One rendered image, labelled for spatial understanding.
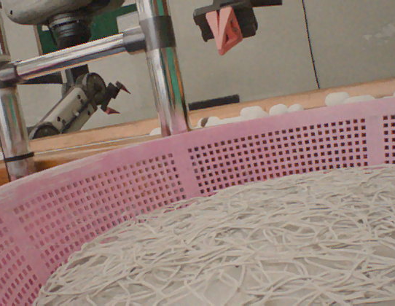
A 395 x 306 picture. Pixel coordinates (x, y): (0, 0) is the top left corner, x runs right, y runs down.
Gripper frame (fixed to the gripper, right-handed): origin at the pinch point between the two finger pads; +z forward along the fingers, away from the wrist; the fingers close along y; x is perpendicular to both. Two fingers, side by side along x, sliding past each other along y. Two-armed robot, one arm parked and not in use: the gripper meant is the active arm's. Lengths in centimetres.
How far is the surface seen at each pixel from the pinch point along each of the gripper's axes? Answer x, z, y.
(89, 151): -17.3, 35.4, -2.2
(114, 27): 80, -169, -117
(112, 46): -24.6, 32.4, 3.4
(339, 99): 3.9, 12.1, 17.1
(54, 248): -25, 49, 5
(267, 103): 7.1, 7.2, 6.1
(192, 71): 112, -148, -72
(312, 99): 7.2, 7.7, 13.0
